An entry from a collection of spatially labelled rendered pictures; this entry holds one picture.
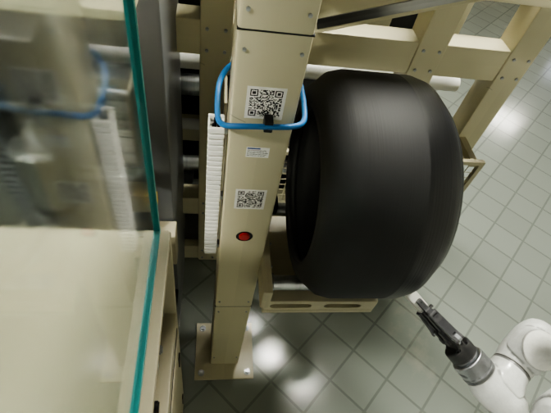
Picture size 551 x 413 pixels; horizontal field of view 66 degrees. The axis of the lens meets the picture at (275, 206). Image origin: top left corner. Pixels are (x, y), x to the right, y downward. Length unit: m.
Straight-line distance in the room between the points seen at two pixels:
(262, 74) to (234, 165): 0.24
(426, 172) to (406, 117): 0.13
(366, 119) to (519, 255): 2.29
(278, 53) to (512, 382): 1.01
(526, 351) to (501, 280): 1.57
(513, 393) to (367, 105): 0.84
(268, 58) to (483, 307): 2.19
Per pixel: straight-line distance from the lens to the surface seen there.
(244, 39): 0.76
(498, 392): 1.31
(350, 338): 2.28
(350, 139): 0.88
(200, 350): 2.13
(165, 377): 1.16
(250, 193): 1.01
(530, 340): 1.34
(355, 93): 0.96
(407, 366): 2.33
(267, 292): 1.21
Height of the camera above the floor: 2.01
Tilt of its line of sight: 50 degrees down
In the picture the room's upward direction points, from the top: 13 degrees clockwise
